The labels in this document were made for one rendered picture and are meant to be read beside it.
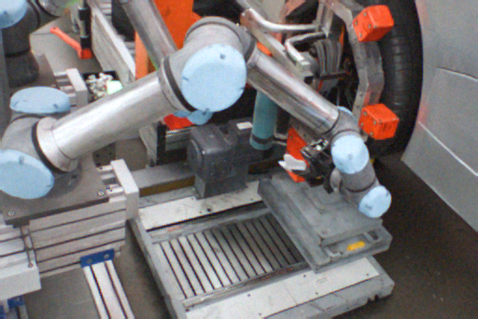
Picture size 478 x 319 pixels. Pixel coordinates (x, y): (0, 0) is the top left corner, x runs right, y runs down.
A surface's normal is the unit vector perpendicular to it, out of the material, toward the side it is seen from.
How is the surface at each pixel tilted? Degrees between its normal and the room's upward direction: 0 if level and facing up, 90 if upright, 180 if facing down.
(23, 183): 94
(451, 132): 90
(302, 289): 0
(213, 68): 86
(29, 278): 90
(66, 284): 0
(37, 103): 8
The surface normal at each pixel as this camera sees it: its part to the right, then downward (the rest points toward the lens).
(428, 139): -0.86, 0.17
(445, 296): 0.16, -0.81
